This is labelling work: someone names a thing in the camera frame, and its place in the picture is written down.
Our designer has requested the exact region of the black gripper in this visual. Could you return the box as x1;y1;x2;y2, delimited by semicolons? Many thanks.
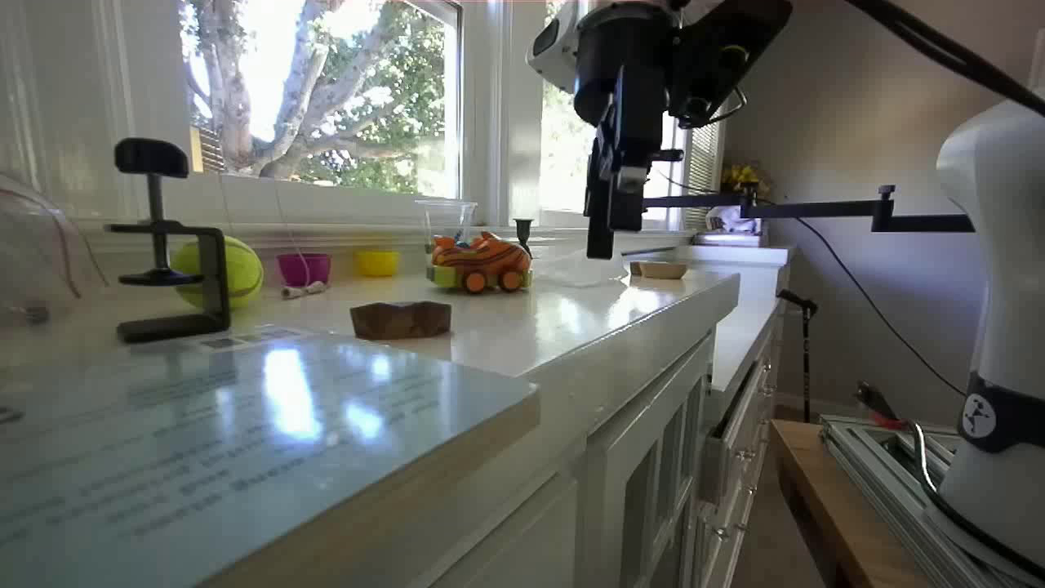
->
576;0;794;260

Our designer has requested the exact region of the brown wooden block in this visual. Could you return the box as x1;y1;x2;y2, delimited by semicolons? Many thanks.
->
351;302;450;340
631;260;689;280

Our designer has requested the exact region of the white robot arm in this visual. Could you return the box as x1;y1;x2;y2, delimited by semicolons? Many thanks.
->
570;0;1045;576

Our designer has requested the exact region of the pink small cup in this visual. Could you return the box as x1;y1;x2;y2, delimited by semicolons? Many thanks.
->
279;253;329;288

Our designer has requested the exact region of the yellow small bowl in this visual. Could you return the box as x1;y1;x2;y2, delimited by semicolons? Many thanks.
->
352;247;403;278

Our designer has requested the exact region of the white cabinet with drawers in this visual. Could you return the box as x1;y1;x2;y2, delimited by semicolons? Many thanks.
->
431;247;788;588

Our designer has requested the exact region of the yellow-green tennis ball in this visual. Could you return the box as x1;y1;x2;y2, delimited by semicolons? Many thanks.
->
166;232;268;310

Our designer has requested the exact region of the wooden board on floor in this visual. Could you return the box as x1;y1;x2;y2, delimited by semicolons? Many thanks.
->
772;418;932;588

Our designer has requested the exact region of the white laminated sheet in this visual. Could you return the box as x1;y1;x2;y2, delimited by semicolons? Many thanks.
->
0;331;537;588

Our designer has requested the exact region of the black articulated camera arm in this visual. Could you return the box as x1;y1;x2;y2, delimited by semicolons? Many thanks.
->
650;183;973;232

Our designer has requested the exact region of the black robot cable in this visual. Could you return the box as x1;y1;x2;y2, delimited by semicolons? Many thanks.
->
845;0;1045;121

